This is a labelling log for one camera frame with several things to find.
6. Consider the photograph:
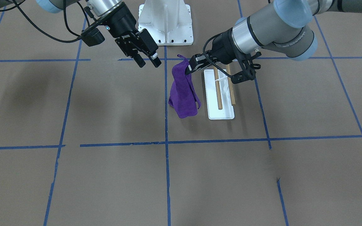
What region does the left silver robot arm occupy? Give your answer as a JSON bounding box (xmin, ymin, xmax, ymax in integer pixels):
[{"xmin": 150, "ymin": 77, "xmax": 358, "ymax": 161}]
[{"xmin": 185, "ymin": 0, "xmax": 362, "ymax": 83}]

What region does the white towel rack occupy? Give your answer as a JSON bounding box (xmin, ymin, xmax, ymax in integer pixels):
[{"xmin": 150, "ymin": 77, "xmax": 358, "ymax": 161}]
[{"xmin": 204, "ymin": 68, "xmax": 235, "ymax": 120}]

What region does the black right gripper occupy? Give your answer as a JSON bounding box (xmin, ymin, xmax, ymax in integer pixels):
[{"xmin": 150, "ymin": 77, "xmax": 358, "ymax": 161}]
[{"xmin": 106, "ymin": 3, "xmax": 162, "ymax": 68}]

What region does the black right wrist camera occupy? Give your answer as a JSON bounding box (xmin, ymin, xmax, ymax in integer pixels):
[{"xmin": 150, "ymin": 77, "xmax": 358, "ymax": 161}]
[{"xmin": 80, "ymin": 27, "xmax": 105, "ymax": 47}]

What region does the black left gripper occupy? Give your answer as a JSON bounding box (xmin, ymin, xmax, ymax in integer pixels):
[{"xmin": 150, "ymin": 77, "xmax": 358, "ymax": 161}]
[{"xmin": 184, "ymin": 29, "xmax": 237, "ymax": 75}]

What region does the purple towel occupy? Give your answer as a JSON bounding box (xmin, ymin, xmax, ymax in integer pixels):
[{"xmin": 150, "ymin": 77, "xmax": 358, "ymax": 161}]
[{"xmin": 168, "ymin": 54, "xmax": 201, "ymax": 119}]

